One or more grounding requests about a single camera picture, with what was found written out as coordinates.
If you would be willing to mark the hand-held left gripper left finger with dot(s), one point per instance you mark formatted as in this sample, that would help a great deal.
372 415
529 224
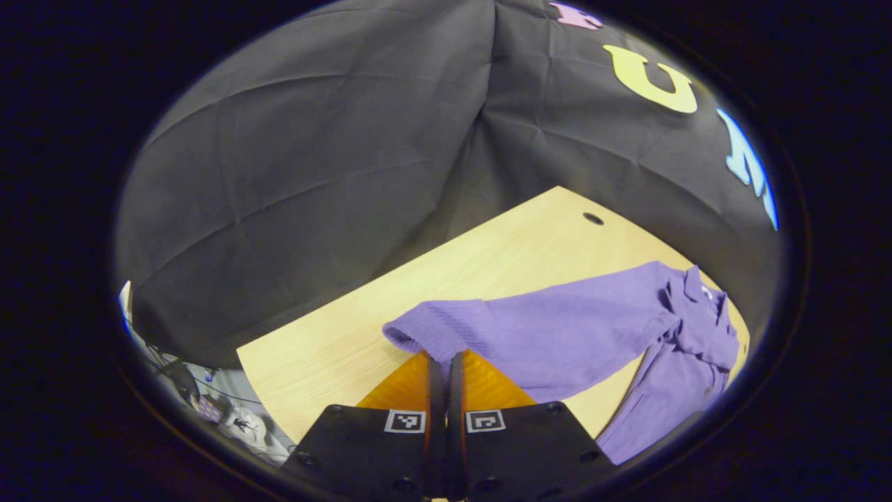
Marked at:
435 432

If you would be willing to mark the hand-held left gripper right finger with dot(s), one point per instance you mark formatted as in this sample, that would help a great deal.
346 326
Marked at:
454 446

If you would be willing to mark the purple button shirt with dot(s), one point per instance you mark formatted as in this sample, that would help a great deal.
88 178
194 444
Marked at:
557 328

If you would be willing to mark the white printed bag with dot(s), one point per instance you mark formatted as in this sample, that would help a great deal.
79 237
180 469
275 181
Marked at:
244 425

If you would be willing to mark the black backdrop cloth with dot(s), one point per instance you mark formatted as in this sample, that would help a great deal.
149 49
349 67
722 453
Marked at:
313 174

